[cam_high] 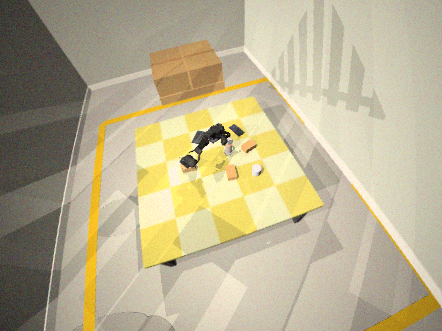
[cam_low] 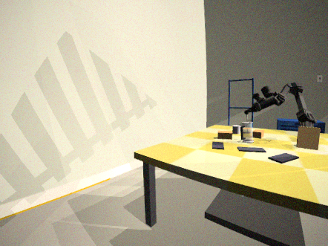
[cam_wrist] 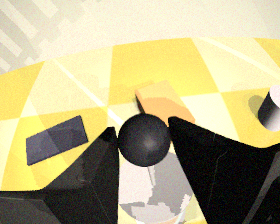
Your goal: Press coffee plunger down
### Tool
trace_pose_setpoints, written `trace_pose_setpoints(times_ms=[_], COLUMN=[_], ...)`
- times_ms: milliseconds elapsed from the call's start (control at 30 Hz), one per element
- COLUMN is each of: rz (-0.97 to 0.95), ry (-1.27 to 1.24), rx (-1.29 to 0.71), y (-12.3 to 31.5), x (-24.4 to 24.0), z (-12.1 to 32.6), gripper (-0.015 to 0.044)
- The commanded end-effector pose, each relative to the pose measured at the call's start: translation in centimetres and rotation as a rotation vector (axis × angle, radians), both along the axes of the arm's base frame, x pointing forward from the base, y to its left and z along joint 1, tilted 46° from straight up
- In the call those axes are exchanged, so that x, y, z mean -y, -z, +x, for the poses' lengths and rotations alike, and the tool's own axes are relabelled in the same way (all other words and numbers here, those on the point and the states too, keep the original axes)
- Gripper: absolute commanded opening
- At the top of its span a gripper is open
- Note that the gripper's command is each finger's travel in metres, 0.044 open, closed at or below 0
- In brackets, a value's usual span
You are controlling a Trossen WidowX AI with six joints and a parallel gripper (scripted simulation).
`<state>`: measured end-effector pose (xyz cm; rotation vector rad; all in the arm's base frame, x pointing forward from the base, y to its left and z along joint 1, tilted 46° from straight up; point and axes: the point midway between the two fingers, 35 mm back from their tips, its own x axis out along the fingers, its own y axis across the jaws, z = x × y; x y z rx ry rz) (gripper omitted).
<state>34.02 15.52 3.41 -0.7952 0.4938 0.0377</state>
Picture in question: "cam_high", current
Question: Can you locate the white cylinder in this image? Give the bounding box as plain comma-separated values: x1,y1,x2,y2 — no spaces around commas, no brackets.
252,164,262,177

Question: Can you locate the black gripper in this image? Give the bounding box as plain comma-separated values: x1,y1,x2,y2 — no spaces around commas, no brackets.
213,131,231,146

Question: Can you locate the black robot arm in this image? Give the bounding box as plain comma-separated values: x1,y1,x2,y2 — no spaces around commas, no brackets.
179,123,225,169

